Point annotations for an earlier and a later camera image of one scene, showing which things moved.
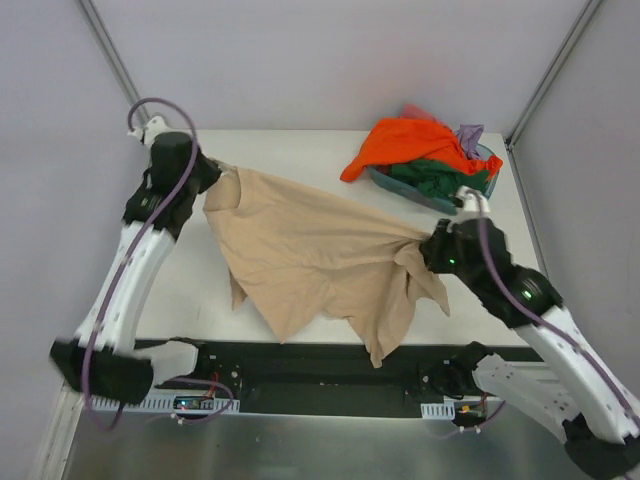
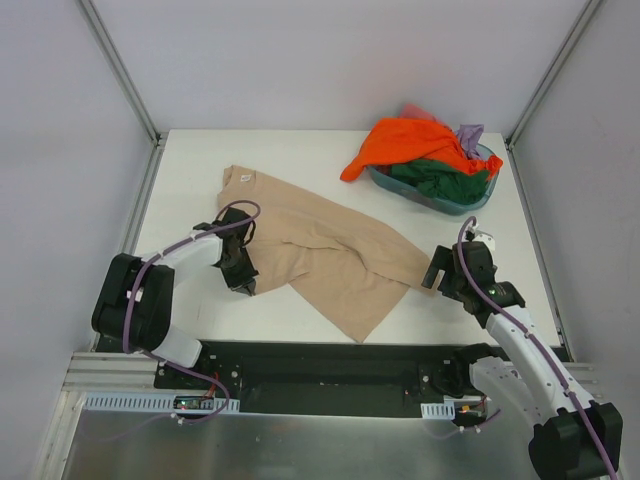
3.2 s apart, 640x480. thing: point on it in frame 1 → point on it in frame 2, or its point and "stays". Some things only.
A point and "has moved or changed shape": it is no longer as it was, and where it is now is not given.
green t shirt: x=438 y=177 stays
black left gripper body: x=208 y=172 → x=240 y=273
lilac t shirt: x=469 y=136 stays
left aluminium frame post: x=111 y=52 stays
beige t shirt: x=297 y=257 has moved or changed shape
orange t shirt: x=392 y=140 stays
